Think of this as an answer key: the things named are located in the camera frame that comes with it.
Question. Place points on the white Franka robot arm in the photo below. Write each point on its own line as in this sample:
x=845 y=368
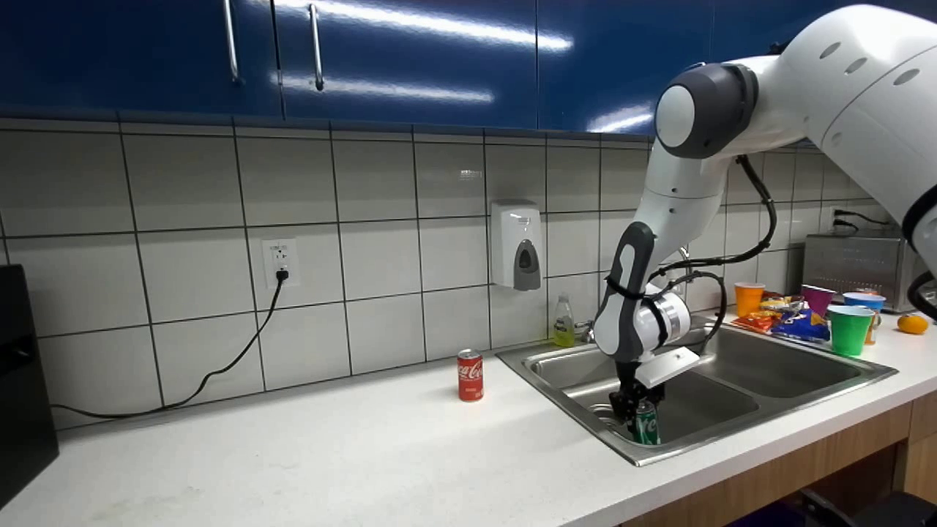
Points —
x=858 y=89

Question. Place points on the green dish soap bottle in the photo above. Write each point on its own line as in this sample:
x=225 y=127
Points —
x=562 y=325

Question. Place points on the white wall soap dispenser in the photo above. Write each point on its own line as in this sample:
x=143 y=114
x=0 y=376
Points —
x=514 y=243

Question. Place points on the yellow snack bag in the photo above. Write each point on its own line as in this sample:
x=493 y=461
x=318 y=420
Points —
x=782 y=304

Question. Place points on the white wall outlet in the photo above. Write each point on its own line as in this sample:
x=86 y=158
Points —
x=278 y=254

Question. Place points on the blue plastic cup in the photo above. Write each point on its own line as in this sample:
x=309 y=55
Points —
x=871 y=298

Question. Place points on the black coffee maker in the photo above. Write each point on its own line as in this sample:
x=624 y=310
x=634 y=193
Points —
x=25 y=390

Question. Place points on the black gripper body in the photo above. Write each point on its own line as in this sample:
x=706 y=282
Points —
x=638 y=383

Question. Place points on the orange plastic cup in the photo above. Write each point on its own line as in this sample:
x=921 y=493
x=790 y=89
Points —
x=748 y=298

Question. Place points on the wooden base cabinet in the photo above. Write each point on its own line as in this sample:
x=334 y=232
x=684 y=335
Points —
x=779 y=468

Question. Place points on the blue cabinet door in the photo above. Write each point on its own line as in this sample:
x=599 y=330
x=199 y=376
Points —
x=770 y=23
x=603 y=48
x=117 y=48
x=419 y=60

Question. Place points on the orange fruit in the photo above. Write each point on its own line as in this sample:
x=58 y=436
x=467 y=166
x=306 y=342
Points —
x=913 y=323

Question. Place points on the stainless steel double sink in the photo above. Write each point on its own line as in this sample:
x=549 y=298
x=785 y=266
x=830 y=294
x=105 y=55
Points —
x=761 y=368

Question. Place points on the green soda can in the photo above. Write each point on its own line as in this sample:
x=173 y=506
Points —
x=646 y=427

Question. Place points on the purple plastic cup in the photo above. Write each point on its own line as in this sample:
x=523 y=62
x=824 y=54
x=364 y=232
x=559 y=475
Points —
x=817 y=298

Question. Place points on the steel toaster oven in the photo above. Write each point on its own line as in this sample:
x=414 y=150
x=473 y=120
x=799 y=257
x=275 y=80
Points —
x=849 y=266

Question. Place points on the red soda can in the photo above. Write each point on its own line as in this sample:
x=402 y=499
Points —
x=470 y=376

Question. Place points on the blue snack bag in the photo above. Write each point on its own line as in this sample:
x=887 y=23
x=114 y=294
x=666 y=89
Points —
x=802 y=327

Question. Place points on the red snack bag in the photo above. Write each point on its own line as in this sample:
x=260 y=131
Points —
x=755 y=323

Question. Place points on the green plastic cup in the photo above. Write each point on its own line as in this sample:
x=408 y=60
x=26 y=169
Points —
x=849 y=335

